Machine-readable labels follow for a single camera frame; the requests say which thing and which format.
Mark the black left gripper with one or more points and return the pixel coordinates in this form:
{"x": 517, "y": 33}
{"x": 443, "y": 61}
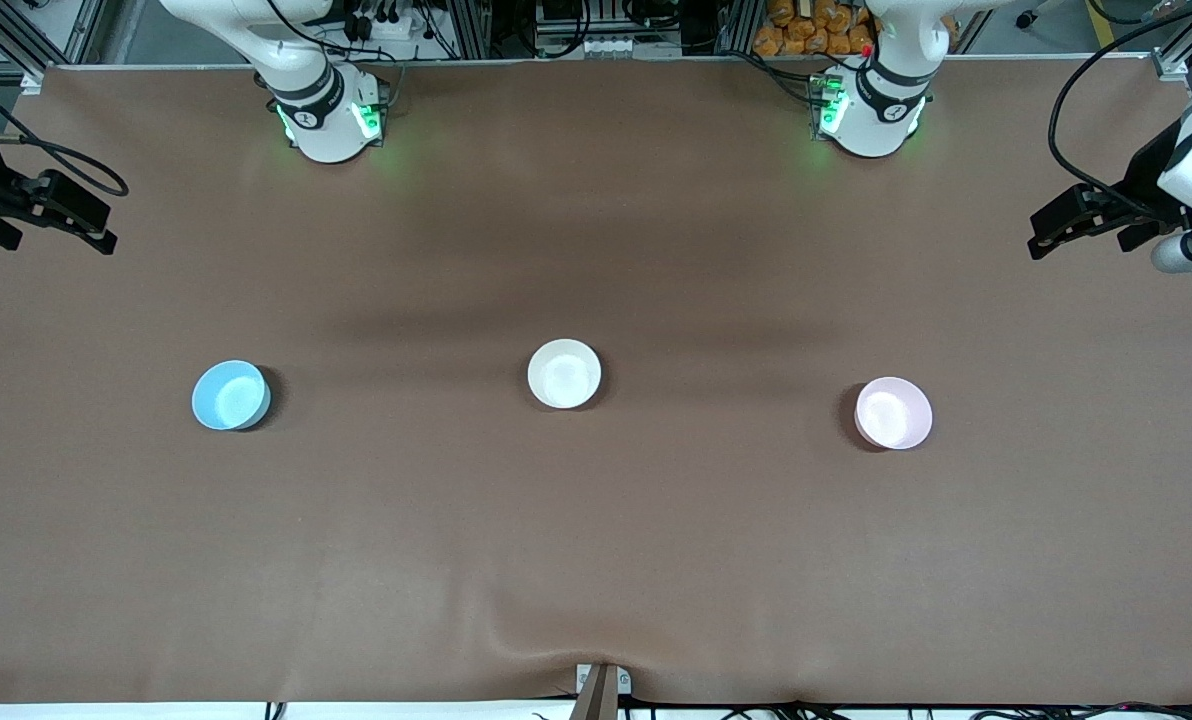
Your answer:
{"x": 1143, "y": 180}

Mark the light blue bowl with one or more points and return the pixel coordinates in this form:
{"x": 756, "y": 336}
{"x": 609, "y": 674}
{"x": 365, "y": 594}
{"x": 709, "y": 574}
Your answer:
{"x": 228, "y": 398}

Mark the pink bowl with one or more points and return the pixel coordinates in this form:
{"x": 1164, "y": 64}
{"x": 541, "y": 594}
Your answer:
{"x": 891, "y": 415}

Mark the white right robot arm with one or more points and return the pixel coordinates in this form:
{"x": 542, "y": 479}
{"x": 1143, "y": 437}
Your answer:
{"x": 326, "y": 125}

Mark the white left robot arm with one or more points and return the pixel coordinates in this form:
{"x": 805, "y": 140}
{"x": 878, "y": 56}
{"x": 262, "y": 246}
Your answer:
{"x": 871, "y": 122}

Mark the white bowl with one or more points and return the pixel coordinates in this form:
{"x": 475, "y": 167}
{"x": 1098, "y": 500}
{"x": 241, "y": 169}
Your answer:
{"x": 564, "y": 374}

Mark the bag of orange snacks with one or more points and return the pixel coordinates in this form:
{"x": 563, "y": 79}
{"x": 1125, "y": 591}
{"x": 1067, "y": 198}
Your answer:
{"x": 816, "y": 28}

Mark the power strip with black plugs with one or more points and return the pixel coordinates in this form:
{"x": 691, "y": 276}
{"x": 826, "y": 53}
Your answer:
{"x": 381, "y": 28}

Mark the white socket strip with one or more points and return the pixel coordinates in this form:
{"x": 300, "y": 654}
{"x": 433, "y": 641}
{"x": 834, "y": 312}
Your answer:
{"x": 606, "y": 46}

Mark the brown table cover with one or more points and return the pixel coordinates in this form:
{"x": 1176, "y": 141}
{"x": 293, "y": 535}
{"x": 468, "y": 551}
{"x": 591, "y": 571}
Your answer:
{"x": 596, "y": 550}

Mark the grey metal mount bracket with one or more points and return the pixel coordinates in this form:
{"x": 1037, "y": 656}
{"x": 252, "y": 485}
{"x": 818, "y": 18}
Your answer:
{"x": 623, "y": 682}

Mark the brown camera pole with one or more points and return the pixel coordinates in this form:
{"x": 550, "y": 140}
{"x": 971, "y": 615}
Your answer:
{"x": 596, "y": 700}

